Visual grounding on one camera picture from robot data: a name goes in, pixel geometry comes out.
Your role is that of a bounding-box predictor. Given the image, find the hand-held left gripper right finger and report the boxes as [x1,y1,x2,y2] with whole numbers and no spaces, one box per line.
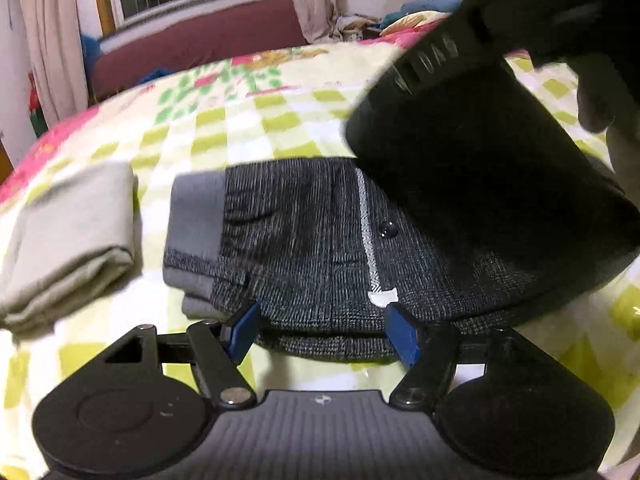
[385,302,548,408]

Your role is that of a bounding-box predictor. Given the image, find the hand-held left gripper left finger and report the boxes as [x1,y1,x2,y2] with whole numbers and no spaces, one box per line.
[102,301,262,410]

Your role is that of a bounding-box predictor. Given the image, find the dark grey knit pants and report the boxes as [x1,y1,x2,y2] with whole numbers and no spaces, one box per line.
[162,156,632,366]

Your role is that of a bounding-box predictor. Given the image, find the person's right hand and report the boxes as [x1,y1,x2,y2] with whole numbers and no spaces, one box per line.
[577,56,640,183]

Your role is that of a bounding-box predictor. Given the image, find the yellow printed cloth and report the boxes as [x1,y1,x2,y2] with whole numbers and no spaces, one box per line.
[382,10,446,37]

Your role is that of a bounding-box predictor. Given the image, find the blue blanket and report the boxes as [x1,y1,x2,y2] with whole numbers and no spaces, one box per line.
[380,0,463,28]

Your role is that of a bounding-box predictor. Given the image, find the cluttered bedside table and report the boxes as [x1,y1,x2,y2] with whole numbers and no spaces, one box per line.
[342,12,384,43]

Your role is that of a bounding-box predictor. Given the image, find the beige folded cloth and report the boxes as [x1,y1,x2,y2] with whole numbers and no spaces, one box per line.
[0,161,139,335]

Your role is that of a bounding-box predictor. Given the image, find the green checked blanket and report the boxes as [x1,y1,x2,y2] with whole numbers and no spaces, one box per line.
[0,42,640,480]

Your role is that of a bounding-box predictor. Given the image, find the beige curtain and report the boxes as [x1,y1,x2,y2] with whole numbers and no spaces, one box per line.
[17,0,92,127]
[282,0,349,44]

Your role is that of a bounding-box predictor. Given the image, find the pink cartoon printed bedsheet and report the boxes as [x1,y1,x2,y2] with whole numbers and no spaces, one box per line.
[0,20,531,206]

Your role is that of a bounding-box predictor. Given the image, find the blue fabric item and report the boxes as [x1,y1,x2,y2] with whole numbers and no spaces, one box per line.
[79,34,104,77]
[136,66,177,87]

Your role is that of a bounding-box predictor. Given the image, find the red green bag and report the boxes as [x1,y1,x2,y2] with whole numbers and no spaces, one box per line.
[26,72,49,137]

